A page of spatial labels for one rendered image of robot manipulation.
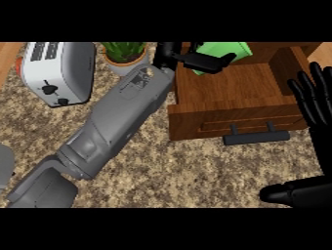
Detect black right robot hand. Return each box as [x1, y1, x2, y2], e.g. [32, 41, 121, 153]
[258, 62, 332, 209]

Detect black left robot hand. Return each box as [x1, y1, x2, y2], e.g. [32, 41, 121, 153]
[151, 41, 237, 75]

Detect green cup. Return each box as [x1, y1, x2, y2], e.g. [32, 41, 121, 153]
[190, 41, 253, 76]

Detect brown wooden drawer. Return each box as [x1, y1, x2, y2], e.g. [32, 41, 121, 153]
[166, 62, 309, 142]

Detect potted green plant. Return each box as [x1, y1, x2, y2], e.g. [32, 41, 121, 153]
[98, 41, 151, 77]

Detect brown wooden cabinet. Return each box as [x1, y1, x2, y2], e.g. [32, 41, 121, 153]
[179, 41, 322, 97]

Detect white toaster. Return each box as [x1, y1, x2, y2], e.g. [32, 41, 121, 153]
[14, 41, 97, 108]

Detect dark grey drawer handle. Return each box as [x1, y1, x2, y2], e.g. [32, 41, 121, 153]
[222, 121, 291, 146]

